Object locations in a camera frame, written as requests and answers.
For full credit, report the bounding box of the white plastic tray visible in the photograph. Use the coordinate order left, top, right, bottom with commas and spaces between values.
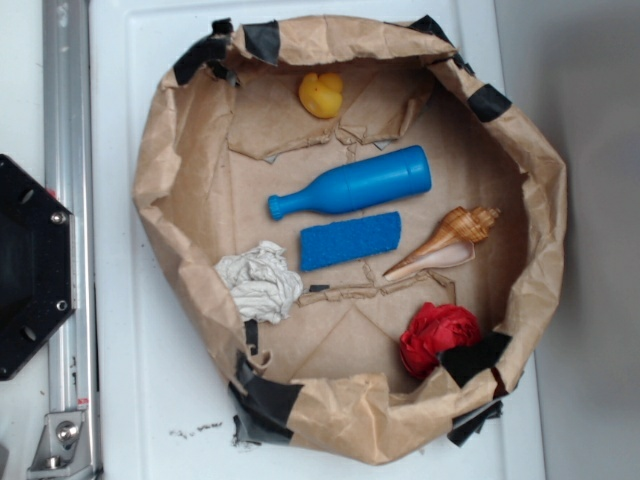
89, 1, 546, 479

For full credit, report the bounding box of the blue sponge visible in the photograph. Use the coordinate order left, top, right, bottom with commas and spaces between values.
300, 212, 402, 271

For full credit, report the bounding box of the blue plastic bottle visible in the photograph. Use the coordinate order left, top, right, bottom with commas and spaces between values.
268, 146, 432, 220

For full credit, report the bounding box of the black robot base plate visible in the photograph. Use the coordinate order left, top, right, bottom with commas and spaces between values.
1, 155, 75, 381

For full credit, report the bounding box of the brown conch seashell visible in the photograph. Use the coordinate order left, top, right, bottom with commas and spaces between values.
383, 206, 501, 281

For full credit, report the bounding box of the yellow rubber duck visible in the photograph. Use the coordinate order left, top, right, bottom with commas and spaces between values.
298, 73, 343, 119

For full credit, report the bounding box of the crumpled white paper ball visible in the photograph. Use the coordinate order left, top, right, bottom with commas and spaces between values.
215, 241, 303, 324

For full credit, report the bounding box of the crumpled red paper ball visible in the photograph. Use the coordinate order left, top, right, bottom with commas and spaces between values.
399, 302, 482, 379

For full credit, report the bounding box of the aluminium rail frame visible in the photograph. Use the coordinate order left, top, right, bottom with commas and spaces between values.
27, 1, 103, 479

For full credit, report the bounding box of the brown paper bag bin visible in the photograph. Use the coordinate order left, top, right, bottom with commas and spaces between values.
133, 15, 567, 465

